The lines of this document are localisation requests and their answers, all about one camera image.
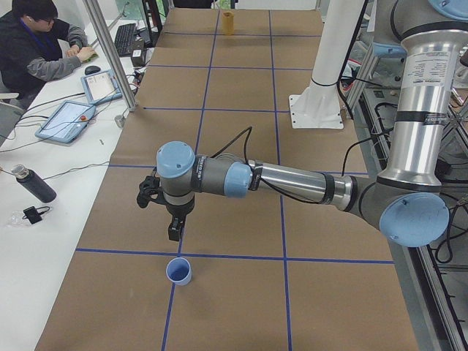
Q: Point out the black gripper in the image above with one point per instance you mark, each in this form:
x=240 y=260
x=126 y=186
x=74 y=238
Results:
x=178 y=211

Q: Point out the light blue plastic cup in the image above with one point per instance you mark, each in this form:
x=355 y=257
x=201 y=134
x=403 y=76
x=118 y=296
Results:
x=179 y=271

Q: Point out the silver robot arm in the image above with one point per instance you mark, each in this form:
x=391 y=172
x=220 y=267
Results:
x=403 y=201

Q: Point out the yellow cylindrical cup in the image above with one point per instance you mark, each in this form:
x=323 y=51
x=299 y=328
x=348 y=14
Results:
x=228 y=23

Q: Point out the blue teach pendant near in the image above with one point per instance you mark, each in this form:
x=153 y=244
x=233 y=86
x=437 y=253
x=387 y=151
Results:
x=66 y=123

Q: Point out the blue teach pendant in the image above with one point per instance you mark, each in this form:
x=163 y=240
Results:
x=66 y=123
x=101 y=87

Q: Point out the black water bottle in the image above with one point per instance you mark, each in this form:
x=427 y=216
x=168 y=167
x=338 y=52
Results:
x=33 y=183

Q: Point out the blue teach pendant far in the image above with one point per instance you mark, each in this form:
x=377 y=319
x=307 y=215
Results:
x=101 y=87

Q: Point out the black computer mouse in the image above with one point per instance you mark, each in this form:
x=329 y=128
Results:
x=92 y=69

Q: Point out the black keyboard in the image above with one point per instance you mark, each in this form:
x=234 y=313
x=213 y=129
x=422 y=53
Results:
x=124 y=38

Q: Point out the seated person in dark hoodie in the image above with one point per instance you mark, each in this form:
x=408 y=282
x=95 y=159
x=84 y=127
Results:
x=37 y=47

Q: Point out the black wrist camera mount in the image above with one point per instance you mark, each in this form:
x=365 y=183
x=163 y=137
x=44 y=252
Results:
x=150 y=191

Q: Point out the small black device with cable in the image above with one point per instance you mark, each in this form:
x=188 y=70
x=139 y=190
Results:
x=34 y=215

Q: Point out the aluminium frame post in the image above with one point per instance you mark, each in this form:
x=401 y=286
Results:
x=103 y=35

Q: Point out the white camera pedestal column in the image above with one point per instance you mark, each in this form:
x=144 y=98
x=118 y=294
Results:
x=318 y=106

